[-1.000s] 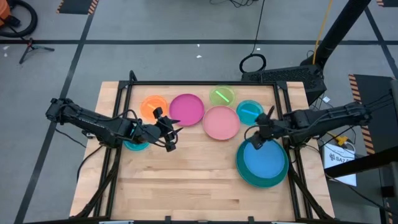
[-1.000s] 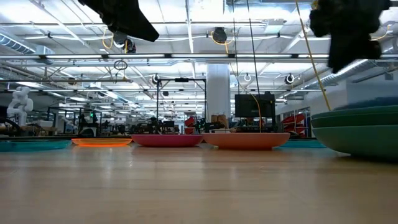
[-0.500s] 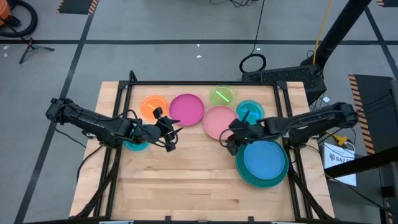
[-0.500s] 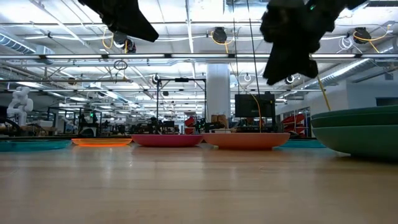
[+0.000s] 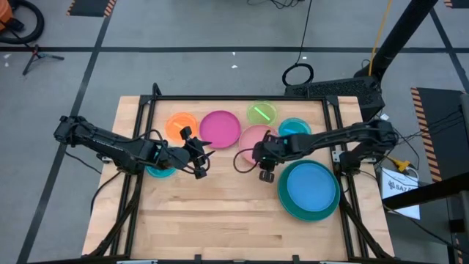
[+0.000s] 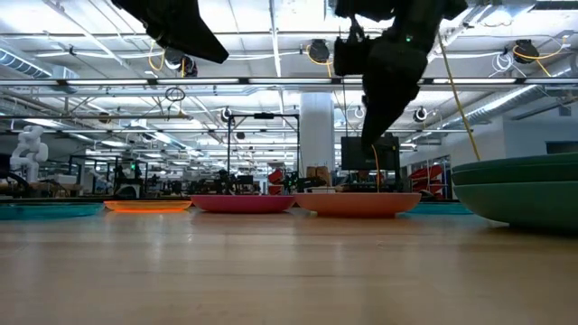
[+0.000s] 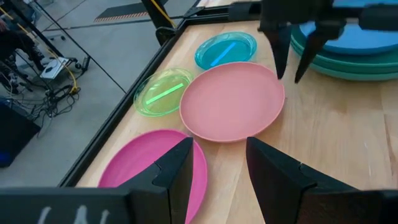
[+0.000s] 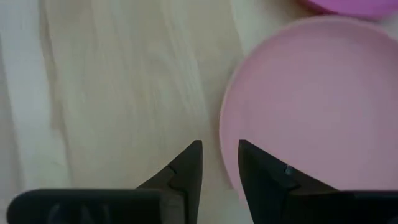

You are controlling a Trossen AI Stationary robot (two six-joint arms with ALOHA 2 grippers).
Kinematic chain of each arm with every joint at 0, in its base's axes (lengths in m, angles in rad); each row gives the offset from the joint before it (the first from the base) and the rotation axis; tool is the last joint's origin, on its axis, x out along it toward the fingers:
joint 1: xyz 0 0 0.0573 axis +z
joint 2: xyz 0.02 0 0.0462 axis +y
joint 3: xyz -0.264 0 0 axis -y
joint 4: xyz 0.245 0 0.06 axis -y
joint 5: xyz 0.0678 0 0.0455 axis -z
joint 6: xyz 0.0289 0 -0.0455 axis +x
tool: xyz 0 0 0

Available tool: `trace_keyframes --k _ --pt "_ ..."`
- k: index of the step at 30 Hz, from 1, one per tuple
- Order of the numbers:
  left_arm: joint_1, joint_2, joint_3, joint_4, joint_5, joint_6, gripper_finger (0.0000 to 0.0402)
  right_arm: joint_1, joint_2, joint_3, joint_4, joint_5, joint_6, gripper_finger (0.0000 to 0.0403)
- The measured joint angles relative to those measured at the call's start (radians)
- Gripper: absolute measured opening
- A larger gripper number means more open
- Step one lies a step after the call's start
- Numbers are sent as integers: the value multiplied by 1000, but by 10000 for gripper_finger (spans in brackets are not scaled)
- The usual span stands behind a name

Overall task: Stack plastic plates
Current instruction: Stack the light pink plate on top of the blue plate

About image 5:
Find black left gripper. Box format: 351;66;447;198
179;126;216;180

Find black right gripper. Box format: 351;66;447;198
252;134;289;183

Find magenta plastic plate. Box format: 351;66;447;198
199;110;242;150

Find pink plastic plate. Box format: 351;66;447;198
237;124;279;165

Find large teal plastic plate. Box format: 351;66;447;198
277;158;341;223

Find blue plastic plate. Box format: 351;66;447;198
286;162;337;213

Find small green translucent plate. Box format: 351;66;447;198
246;100;278;126

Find small orange translucent plate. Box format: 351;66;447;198
164;111;199;144

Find small teal translucent plate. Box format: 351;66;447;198
145;164;177;180

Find small blue translucent plate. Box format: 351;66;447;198
278;117;312;137

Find yellow plug connector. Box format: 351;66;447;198
388;155;411;173

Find white printed paper sign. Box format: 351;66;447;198
380;166;421;221

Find black metal beam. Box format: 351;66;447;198
382;172;469;210

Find black tripod stand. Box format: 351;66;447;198
22;44;65;76

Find black metal pole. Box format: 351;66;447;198
354;0;439;84

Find orange vacuum body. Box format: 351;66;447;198
0;0;14;30

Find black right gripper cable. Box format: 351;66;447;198
233;147;259;175

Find black metal table frame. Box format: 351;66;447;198
82;83;395;264

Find black coiled floor cable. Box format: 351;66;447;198
281;0;315;87

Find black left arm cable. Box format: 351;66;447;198
90;170;124;216

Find black cable bundle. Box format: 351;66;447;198
394;106;463;162

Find yellow cable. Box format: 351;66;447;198
368;0;394;77

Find black vacuum hose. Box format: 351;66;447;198
0;0;45;45

